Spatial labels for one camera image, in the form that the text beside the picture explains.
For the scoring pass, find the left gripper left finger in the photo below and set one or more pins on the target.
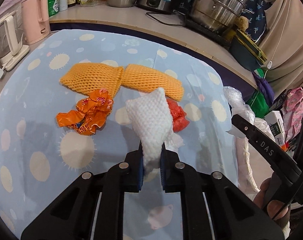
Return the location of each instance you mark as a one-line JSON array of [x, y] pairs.
[[135, 173]]

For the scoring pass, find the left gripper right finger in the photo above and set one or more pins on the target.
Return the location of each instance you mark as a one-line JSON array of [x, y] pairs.
[[168, 170]]

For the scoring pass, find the red plastic bag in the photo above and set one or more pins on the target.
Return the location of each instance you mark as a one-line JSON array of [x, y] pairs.
[[178, 115]]

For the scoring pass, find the white paper towel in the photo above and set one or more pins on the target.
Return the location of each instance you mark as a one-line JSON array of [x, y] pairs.
[[152, 121]]

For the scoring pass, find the orange snack wrapper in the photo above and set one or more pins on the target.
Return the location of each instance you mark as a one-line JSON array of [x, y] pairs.
[[90, 113]]

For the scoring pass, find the clear plastic bag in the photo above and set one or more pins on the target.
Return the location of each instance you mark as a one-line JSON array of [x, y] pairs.
[[234, 98]]

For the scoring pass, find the person's right hand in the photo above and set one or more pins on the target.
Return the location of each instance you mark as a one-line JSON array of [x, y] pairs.
[[273, 207]]

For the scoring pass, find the white green carton box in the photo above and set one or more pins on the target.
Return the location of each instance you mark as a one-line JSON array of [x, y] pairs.
[[275, 122]]

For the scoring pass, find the green plastic bag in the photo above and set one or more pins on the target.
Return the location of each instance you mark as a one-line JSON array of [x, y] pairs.
[[257, 101]]

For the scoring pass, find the pink floral garment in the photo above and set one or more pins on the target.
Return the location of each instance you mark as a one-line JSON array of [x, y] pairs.
[[293, 113]]

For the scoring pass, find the blue dotted tablecloth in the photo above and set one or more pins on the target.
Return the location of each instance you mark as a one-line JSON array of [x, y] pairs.
[[39, 159]]

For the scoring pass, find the orange foam net right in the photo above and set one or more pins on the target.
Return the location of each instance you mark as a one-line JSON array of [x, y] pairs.
[[146, 79]]

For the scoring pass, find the orange foam net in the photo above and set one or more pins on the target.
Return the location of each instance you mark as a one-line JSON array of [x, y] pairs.
[[84, 78], [146, 79]]

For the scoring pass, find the purple cloth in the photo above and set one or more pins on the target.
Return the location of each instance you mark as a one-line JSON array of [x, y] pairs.
[[264, 88]]

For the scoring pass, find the orange foam net left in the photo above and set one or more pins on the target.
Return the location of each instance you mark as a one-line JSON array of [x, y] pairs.
[[84, 78]]

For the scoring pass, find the beige curtain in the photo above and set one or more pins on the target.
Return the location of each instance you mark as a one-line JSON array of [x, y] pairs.
[[283, 44]]

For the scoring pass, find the stacked teal yellow basins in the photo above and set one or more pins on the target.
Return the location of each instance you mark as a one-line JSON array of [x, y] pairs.
[[246, 52]]

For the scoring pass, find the black induction cooker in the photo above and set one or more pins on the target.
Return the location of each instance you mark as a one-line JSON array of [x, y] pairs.
[[188, 23]]

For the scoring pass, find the brown loofah sponge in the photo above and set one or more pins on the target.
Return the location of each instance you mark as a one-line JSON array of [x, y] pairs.
[[242, 23]]

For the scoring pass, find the stacked steel steamer pot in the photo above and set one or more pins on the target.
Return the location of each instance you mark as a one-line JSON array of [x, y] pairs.
[[217, 15]]

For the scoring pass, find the pink electric kettle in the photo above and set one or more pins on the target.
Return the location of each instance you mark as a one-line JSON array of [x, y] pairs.
[[35, 20]]

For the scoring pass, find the white glass kettle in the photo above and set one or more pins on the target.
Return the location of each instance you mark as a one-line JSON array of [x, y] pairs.
[[12, 47]]

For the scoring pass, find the white cord switch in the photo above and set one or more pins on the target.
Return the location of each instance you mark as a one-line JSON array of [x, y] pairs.
[[269, 64]]

